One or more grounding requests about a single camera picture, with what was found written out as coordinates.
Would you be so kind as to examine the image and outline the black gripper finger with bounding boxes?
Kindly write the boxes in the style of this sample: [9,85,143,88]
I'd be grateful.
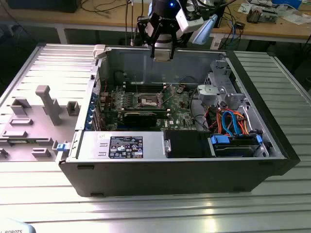
[169,23,190,60]
[137,16,156,59]

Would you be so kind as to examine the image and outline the silver topped CPU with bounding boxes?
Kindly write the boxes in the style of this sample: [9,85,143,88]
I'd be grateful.
[155,50,171,63]

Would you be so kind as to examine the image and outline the CPU socket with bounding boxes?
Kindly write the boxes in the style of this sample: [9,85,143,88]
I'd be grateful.
[136,93,163,109]

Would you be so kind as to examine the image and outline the grey metal drive cage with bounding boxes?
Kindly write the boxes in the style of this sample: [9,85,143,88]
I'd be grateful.
[196,59,246,109]

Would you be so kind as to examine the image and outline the pale grey case latch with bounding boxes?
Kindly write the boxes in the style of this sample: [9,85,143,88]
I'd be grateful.
[93,44,108,60]

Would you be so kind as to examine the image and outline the wooden desk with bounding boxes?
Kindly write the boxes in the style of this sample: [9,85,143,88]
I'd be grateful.
[0,0,311,44]

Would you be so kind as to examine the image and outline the green motherboard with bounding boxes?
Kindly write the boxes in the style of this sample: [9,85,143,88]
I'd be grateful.
[99,83,196,131]

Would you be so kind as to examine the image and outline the black graphics card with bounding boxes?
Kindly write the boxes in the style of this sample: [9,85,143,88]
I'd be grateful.
[106,109,170,129]

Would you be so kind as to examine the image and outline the black fan shroud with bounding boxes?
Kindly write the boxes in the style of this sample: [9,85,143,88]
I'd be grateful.
[164,130,211,159]

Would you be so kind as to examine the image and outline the grey metal box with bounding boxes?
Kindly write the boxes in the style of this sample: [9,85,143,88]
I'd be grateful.
[261,9,278,24]

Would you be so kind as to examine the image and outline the grey power supply unit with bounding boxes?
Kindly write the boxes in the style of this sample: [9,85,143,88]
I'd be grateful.
[77,131,168,160]

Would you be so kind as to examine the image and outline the hard disk in blue carrier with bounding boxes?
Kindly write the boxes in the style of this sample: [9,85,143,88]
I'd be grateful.
[208,134,264,158]

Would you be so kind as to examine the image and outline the grey parts rack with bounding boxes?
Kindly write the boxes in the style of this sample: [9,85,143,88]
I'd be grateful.
[0,84,82,162]

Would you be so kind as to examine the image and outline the long black box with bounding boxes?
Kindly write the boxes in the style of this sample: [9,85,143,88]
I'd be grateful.
[6,0,79,13]

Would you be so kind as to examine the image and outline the black PC case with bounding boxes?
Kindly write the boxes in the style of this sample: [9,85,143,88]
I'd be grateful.
[58,44,301,198]

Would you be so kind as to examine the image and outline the white papers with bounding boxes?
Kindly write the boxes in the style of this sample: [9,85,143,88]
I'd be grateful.
[281,13,311,25]

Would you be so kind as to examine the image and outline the blue plastic latch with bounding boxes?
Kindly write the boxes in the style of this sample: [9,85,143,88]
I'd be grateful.
[56,142,70,153]

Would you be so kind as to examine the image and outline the pale blue teach pendant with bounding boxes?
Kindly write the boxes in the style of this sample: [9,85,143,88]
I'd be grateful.
[0,217,36,233]

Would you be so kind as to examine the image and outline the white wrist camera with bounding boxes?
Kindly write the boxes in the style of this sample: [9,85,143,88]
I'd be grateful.
[175,7,204,33]

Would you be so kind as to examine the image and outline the hanging black cable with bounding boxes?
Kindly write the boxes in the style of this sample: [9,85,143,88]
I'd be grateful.
[124,0,137,47]

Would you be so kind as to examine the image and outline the thick black cable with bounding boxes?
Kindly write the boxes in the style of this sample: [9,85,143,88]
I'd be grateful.
[189,88,211,133]

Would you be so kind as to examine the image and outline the blue cable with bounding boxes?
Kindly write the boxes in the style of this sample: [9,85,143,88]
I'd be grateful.
[230,14,240,43]

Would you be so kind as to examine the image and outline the orange wire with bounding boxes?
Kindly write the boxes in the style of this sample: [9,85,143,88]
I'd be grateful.
[209,109,223,134]
[237,112,250,135]

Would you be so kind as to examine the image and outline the blue wire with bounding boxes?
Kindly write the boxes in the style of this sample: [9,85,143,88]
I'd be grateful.
[222,110,243,136]

